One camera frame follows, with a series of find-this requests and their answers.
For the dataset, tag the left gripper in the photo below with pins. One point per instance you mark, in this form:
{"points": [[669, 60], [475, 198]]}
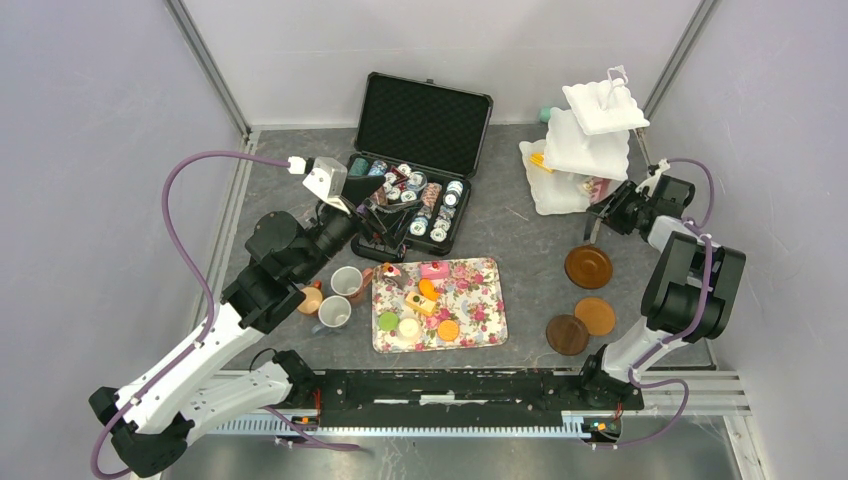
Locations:
{"points": [[392, 226]]}

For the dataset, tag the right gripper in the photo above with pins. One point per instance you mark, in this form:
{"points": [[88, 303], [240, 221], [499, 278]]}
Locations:
{"points": [[625, 192]]}

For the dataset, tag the sprinkled strawberry cake slice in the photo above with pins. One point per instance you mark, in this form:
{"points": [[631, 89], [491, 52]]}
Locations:
{"points": [[596, 189]]}

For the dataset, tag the pink strawberry cake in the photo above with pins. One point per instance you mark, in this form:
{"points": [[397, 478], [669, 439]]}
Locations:
{"points": [[435, 270]]}

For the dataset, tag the yellow kiwi cake slice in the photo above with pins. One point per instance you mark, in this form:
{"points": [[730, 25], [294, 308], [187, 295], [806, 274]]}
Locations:
{"points": [[538, 159]]}

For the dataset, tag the pink-handled metal tongs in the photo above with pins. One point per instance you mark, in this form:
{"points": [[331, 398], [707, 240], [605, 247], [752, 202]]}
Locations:
{"points": [[596, 213]]}

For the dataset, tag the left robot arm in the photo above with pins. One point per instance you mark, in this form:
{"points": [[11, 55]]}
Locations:
{"points": [[151, 421]]}

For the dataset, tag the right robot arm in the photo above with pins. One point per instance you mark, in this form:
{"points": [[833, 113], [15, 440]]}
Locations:
{"points": [[689, 296]]}

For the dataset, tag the white three-tier cake stand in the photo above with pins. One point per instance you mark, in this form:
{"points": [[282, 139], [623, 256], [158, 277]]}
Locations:
{"points": [[588, 139]]}

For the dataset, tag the medium brown wooden coaster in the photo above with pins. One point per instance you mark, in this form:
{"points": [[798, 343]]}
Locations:
{"points": [[588, 267]]}

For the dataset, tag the chocolate cake slice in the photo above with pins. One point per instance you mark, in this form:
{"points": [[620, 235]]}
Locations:
{"points": [[393, 275]]}

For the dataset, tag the pink mug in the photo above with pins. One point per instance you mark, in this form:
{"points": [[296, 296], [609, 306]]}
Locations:
{"points": [[351, 283]]}

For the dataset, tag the black poker chip case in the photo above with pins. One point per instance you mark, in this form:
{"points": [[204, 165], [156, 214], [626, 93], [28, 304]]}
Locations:
{"points": [[433, 129]]}

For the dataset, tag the orange pastry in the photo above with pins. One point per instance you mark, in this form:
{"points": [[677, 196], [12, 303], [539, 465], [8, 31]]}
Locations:
{"points": [[428, 289]]}

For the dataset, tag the yellow cake with green fruit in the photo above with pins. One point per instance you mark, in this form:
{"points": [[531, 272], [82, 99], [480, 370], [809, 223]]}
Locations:
{"points": [[420, 304]]}

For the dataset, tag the orange mug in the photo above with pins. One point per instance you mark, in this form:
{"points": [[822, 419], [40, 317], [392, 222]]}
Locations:
{"points": [[313, 298]]}

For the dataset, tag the light orange wooden coaster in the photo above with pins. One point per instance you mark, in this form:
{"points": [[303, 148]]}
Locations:
{"points": [[597, 315]]}

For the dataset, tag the grey white mug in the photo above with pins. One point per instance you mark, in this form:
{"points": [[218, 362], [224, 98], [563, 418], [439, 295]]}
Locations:
{"points": [[333, 314]]}

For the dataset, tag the green round macaron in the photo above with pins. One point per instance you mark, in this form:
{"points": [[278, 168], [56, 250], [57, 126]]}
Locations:
{"points": [[388, 321]]}

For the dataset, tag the cream round pudding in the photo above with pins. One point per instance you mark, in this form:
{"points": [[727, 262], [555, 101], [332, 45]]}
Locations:
{"points": [[409, 329]]}

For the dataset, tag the floral serving tray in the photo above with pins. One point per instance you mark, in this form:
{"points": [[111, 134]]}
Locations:
{"points": [[472, 296]]}

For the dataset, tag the dark brown wooden coaster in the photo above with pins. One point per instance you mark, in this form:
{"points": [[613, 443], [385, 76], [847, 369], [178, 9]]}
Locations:
{"points": [[567, 335]]}

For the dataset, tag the yellow round biscuit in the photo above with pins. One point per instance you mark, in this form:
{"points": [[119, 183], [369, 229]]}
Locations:
{"points": [[448, 330]]}

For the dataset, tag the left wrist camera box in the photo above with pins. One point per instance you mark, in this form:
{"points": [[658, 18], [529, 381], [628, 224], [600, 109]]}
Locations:
{"points": [[326, 181]]}

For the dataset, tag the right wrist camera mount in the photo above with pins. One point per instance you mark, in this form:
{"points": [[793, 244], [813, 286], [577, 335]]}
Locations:
{"points": [[655, 172]]}

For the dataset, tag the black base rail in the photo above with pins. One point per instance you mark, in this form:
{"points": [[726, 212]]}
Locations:
{"points": [[459, 398]]}

